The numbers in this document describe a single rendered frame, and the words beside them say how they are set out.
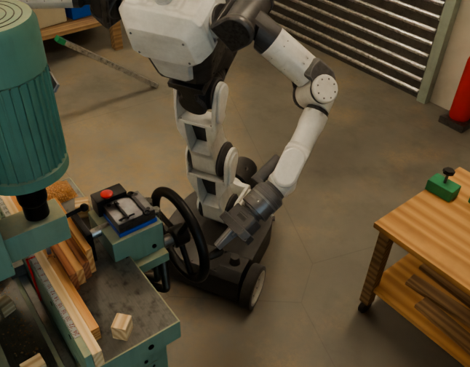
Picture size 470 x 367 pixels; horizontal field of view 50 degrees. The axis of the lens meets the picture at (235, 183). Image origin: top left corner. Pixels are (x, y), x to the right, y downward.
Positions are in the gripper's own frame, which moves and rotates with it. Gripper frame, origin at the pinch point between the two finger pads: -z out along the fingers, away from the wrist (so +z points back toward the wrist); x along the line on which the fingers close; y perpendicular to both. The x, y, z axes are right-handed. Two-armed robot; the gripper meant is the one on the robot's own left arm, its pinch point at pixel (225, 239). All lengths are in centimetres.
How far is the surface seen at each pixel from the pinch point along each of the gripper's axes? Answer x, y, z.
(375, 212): 40, -135, 67
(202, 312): 39, -79, -29
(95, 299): -4.0, 23.4, -29.9
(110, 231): 7.6, 24.1, -18.3
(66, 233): 6.3, 34.3, -24.0
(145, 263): 2.0, 13.3, -18.1
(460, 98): 71, -169, 171
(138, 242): 3.6, 18.8, -15.5
